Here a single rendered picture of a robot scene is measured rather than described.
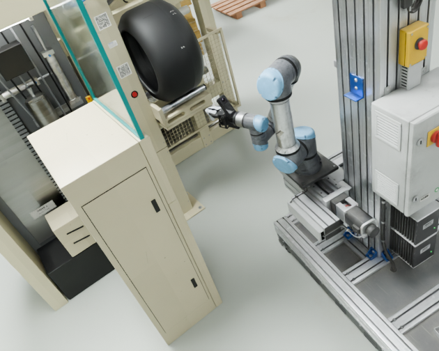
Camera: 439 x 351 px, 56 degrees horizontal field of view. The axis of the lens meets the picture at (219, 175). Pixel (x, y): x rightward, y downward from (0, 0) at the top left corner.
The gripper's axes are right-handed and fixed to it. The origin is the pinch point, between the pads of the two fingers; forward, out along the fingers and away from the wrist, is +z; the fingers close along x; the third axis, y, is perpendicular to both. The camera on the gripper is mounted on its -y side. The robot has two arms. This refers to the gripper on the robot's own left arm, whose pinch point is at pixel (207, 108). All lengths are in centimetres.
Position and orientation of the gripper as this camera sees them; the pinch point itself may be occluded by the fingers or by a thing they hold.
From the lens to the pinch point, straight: 214.2
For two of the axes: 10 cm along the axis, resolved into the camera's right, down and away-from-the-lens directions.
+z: -7.7, -2.5, 5.9
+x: 5.9, -6.4, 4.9
